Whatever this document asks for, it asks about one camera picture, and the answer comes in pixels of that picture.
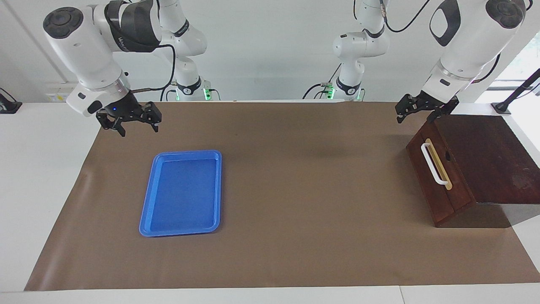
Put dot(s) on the white wall socket box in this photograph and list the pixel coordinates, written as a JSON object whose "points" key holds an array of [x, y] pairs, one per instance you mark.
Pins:
{"points": [[67, 92]]}

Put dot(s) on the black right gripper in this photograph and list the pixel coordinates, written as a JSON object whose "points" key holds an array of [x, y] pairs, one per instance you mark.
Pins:
{"points": [[124, 107]]}

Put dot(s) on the black camera stand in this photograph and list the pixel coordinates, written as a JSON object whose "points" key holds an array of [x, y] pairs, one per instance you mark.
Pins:
{"points": [[517, 93]]}

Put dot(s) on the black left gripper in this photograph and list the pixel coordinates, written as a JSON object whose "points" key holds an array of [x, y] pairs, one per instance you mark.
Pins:
{"points": [[430, 103]]}

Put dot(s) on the black clamp base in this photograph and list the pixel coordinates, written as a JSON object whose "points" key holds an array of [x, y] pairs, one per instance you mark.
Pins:
{"points": [[8, 105]]}

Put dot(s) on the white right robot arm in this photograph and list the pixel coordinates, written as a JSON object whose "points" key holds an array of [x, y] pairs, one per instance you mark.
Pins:
{"points": [[84, 46]]}

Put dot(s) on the brown table mat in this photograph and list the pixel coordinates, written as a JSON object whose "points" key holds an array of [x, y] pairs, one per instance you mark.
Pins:
{"points": [[295, 211]]}

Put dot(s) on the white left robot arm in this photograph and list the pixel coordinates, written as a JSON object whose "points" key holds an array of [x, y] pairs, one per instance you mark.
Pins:
{"points": [[472, 42]]}

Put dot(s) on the dark wooden cabinet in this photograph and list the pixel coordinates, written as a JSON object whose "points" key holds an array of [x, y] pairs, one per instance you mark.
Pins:
{"points": [[489, 156]]}

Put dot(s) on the blue plastic tray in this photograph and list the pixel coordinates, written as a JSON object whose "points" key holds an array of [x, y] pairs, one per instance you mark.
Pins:
{"points": [[181, 194]]}

